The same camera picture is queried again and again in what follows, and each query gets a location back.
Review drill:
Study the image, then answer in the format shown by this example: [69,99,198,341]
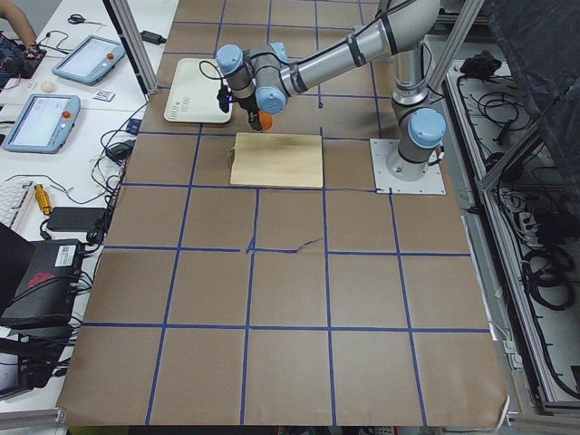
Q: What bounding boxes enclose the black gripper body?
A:
[237,94,259,113]

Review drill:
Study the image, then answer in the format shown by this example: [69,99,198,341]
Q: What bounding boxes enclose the black power brick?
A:
[47,207,105,232]

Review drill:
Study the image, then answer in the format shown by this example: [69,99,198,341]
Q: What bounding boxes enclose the black scissors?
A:
[67,14,104,26]

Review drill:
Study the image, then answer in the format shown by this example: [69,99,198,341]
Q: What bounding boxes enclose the far blue teach pendant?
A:
[52,35,125,85]

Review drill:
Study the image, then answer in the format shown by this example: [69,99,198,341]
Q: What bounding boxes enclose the aluminium frame post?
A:
[102,0,158,96]

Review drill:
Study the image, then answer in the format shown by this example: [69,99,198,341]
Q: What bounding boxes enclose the brass cylinder tool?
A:
[34,184,53,216]

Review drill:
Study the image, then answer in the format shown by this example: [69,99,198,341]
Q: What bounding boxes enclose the blue teach pendant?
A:
[2,93,81,154]
[52,35,125,85]

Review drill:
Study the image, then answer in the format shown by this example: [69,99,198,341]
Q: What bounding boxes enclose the wooden cutting board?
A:
[230,132,324,189]

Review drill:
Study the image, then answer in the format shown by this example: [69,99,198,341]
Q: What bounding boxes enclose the small printed card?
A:
[93,91,115,102]

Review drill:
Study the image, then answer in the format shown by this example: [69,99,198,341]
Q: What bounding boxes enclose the near blue teach pendant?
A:
[2,93,81,154]

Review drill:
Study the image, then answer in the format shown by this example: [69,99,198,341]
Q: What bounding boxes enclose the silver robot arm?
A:
[216,0,440,140]

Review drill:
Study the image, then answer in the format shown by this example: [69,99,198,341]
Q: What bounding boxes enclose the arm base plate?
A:
[370,139,446,195]

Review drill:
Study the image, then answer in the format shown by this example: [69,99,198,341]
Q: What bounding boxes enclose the orange fruit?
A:
[258,111,273,131]

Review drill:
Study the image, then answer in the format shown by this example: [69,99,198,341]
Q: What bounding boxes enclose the cream bear tray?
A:
[163,58,232,124]

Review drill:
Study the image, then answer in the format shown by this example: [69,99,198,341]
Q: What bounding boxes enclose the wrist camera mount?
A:
[217,87,232,113]

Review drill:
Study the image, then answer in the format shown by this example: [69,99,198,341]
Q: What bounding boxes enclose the black power adapter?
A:
[140,30,167,45]

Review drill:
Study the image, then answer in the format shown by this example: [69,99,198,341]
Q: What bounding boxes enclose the white keyboard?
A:
[1,179,34,230]

